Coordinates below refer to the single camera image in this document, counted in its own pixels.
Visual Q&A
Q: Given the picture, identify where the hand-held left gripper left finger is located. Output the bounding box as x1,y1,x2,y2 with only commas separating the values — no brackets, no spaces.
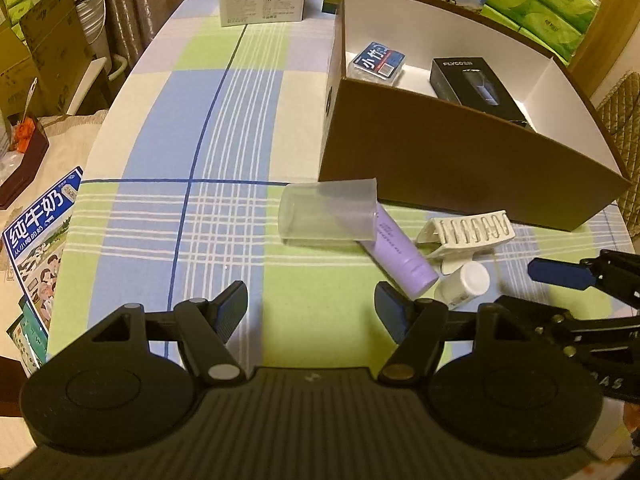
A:
90,280,249,386

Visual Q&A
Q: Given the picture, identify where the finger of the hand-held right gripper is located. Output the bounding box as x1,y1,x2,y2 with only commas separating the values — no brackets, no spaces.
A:
528,249,640,311
492,294,640,356

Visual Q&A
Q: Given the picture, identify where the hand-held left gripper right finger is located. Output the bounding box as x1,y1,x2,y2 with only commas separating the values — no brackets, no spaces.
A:
374,281,538,385

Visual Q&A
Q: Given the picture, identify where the purple tube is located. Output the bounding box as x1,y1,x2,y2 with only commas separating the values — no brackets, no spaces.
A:
357,202,440,297

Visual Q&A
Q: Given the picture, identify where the small white bottle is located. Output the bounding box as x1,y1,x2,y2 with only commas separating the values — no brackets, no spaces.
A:
434,261,491,309

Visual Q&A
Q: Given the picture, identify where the brown cardboard box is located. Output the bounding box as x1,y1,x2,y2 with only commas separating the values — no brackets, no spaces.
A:
318,0,633,233

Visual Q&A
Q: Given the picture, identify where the black shaver box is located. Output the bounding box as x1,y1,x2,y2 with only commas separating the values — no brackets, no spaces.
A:
430,56,529,126

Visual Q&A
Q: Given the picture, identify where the white hair clip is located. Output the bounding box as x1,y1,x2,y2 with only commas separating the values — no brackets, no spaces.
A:
416,210,514,275

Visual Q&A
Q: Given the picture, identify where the clear plastic cup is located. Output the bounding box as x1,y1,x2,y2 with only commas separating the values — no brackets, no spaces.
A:
278,178,381,247

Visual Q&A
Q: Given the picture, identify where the quilted gold chair cover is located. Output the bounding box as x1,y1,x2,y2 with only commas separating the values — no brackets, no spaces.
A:
595,72,640,241

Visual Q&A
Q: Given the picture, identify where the green carton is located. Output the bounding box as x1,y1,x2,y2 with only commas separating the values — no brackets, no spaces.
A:
5,300,49,377

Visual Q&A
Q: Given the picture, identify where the blue illustrated milk carton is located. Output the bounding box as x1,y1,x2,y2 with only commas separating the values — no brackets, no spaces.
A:
2,167,83,336

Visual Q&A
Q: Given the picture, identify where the dark brown tray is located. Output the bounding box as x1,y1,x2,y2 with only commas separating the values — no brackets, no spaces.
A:
0,116,51,209

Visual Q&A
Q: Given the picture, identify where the blue packet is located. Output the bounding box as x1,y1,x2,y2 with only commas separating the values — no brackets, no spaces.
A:
348,41,407,83

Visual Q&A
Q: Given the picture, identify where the bundle of green tissue packs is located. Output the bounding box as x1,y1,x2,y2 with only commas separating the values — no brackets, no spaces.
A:
482,0,602,66

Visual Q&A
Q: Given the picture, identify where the plain cardboard box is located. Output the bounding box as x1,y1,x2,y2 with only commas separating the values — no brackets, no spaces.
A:
0,0,96,121

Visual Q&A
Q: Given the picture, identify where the stack of metal bowls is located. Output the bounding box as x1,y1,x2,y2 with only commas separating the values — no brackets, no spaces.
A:
74,0,109,57

